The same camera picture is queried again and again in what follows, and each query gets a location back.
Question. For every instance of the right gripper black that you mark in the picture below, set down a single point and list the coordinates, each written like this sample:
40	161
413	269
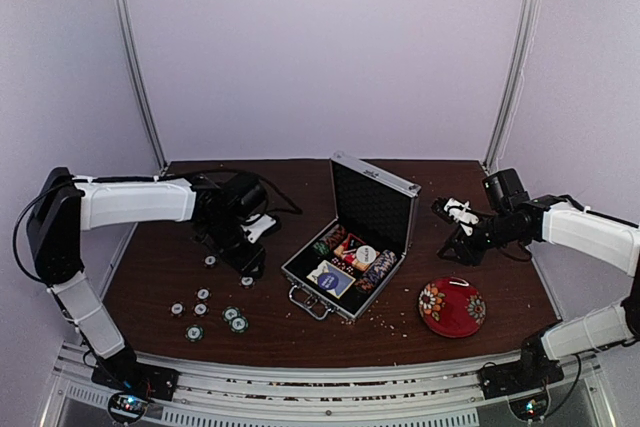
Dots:
468	254

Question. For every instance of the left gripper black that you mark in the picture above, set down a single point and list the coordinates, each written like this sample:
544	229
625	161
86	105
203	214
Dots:
248	262

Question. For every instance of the white poker chip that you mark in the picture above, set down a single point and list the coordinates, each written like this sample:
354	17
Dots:
177	310
210	262
247	282
203	294
200	309

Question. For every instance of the purple small blind button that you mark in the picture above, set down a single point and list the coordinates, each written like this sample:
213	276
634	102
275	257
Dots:
327	281

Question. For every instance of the blue playing card box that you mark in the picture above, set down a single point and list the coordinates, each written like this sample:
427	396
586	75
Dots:
345	280

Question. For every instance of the aluminium poker case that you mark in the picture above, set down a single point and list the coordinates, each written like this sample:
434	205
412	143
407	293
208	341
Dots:
375	205

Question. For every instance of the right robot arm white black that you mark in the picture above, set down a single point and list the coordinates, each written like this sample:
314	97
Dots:
558	220

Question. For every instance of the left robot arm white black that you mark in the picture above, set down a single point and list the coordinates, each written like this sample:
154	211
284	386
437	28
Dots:
48	235

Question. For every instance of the green poker chip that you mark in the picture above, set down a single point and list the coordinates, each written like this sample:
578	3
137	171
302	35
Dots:
230	313
194	333
239	324

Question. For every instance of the red floral plate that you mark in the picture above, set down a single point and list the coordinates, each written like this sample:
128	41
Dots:
451	307

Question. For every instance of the green chip stack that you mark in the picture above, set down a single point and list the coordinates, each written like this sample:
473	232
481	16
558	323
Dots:
321	248

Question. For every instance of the blue orange chip stack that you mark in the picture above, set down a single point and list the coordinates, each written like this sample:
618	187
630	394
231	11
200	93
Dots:
376	273

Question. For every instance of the red black chip stack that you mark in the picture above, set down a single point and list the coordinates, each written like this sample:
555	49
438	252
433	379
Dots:
334	237

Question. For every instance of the red playing card box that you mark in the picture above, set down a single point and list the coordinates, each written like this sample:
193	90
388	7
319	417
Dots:
346	251

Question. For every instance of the white dealer button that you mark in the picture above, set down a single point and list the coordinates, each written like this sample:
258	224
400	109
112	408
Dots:
366	254

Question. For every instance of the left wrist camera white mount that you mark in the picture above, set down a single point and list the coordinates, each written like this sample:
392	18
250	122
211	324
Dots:
259	225

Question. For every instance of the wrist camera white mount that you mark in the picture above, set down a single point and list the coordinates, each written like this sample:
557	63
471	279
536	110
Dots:
454	211
259	225

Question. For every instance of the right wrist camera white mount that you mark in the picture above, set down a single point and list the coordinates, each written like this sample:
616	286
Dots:
454	211

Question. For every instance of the right aluminium frame post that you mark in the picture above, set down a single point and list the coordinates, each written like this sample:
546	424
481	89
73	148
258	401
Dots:
512	89

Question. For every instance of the aluminium frame post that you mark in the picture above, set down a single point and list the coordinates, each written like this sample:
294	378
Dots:
512	89
137	82

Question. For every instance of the front aluminium rail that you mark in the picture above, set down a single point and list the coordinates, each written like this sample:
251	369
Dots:
446	393

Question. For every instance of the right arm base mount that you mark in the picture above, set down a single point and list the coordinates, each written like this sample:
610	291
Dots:
526	390

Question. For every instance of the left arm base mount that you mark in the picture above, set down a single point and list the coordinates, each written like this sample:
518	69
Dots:
132	398

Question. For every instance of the left aluminium frame post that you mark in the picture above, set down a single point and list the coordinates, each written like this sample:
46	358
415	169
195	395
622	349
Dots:
137	82

